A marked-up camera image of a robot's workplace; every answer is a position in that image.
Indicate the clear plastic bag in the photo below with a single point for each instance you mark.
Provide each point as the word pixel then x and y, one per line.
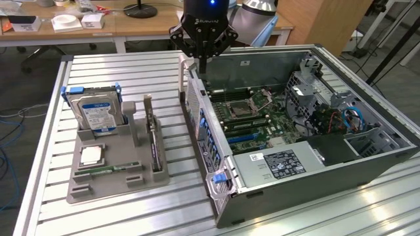
pixel 85 6

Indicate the black office chair base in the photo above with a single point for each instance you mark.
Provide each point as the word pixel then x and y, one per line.
pixel 28 68

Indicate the hard disk in blue caddy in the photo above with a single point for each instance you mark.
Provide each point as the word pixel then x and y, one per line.
pixel 96 115

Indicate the grey cup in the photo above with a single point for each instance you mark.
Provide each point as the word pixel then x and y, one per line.
pixel 45 3

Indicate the silver heatsink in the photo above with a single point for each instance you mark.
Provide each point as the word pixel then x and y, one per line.
pixel 277 141

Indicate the open grey PC case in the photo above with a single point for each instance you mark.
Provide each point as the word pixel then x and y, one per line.
pixel 294 196

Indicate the CPU socket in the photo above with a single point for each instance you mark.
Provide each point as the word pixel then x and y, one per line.
pixel 238 109

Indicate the installed RAM stick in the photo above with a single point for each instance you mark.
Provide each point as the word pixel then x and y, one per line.
pixel 245 126

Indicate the metal disk bay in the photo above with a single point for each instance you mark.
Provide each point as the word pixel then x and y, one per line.
pixel 302 91
pixel 377 145

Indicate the small white box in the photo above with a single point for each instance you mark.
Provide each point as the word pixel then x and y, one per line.
pixel 92 23

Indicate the metal socket cover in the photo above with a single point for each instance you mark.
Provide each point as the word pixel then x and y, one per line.
pixel 260 98

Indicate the green RAM stick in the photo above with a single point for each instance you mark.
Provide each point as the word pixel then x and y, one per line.
pixel 108 168

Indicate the grey plastic parts rack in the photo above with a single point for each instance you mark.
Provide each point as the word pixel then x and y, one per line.
pixel 114 186

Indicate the white square block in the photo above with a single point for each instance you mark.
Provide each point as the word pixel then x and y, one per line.
pixel 66 24

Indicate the white box black lid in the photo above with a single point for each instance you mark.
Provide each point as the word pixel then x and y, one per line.
pixel 25 25

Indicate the silver CPU chip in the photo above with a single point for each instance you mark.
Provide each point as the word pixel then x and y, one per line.
pixel 90 156

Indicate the black stand pole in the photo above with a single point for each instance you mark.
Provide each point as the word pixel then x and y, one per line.
pixel 392 54

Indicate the wooden cabinet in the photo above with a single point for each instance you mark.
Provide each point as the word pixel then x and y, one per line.
pixel 328 24

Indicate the blue slot retainer clip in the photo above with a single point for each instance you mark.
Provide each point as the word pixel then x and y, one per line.
pixel 201 121

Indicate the white pedestal box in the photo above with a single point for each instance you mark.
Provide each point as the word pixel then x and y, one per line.
pixel 349 41

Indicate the blue expansion slot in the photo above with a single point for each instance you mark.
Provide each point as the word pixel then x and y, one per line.
pixel 242 139

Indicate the metal locking lever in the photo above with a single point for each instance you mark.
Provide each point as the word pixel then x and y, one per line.
pixel 225 94

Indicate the orange box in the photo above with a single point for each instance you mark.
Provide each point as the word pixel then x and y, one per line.
pixel 4 27

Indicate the blue case latch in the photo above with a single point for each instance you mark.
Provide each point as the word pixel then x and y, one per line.
pixel 218 178

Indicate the black lamp base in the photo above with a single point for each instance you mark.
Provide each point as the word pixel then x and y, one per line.
pixel 140 12

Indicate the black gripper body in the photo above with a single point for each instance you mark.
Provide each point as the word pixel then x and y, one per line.
pixel 204 22

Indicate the silver power supply unit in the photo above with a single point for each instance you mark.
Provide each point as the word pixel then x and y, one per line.
pixel 252 169

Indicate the wooden desk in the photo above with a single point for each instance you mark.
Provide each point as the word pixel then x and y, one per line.
pixel 157 24
pixel 45 33

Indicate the black graphics card metal bracket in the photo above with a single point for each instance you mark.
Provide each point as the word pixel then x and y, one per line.
pixel 153 147

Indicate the green motherboard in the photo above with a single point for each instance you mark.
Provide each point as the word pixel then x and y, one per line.
pixel 278 123

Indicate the white table frame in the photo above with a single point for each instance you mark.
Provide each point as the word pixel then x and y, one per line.
pixel 365 37

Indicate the white paper stack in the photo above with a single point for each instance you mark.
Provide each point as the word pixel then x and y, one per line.
pixel 178 17

